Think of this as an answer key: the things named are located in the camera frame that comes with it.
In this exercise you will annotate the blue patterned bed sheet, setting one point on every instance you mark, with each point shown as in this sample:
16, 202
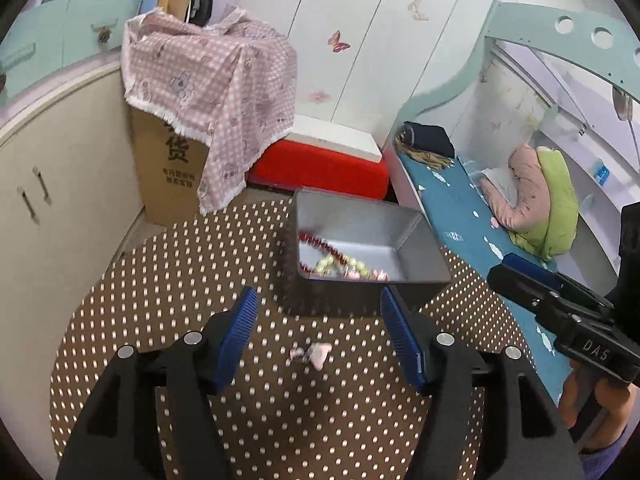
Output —
465, 230

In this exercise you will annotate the grey metal box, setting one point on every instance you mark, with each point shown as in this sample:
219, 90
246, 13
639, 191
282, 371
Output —
350, 230

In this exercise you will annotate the small blue box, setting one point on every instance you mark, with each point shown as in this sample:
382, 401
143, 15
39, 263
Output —
601, 171

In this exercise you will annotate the cardboard box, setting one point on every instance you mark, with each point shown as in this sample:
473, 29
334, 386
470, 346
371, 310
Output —
165, 180

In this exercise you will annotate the faint pink butterfly sticker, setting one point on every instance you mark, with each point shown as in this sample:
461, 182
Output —
319, 95

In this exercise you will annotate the brown polka dot tablecloth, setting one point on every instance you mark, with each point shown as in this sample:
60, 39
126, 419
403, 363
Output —
280, 420

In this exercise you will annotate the grey hanging pouch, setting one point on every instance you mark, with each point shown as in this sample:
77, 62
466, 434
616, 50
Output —
623, 102

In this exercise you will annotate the beige cabinet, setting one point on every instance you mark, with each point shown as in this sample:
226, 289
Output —
70, 210

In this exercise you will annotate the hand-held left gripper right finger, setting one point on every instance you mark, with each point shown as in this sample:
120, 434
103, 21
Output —
405, 340

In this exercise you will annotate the pine cone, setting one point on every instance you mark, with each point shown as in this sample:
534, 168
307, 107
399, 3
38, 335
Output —
104, 35

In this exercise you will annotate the pink pillow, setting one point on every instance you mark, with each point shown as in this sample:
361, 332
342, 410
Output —
522, 195

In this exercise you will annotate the folded tan clothes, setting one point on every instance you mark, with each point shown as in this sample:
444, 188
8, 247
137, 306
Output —
427, 159

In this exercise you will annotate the pink checkered cloth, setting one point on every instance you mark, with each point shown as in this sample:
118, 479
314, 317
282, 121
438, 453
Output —
220, 85

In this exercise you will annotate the white pillow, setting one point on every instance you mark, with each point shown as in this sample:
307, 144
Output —
495, 182

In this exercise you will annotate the white box lid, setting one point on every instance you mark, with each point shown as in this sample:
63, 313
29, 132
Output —
335, 135

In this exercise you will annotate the white wardrobe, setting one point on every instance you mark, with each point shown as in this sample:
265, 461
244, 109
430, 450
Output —
380, 60

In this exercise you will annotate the purple garment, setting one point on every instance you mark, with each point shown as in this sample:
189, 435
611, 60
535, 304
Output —
602, 462

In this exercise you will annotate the person's right hand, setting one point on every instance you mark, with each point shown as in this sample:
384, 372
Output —
612, 410

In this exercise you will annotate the beige butterfly sticker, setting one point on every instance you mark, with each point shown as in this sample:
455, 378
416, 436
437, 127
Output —
418, 9

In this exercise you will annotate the red storage box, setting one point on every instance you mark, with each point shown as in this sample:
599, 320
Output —
320, 170

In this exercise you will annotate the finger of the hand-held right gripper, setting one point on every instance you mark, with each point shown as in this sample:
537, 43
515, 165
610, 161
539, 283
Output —
520, 295
530, 267

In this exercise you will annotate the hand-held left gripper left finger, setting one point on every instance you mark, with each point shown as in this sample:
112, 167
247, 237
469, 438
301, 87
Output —
240, 335

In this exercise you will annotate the teal bunk bed frame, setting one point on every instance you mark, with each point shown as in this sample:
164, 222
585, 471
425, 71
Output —
450, 90

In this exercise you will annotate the teal drawer unit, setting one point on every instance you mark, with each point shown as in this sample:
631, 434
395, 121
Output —
65, 40

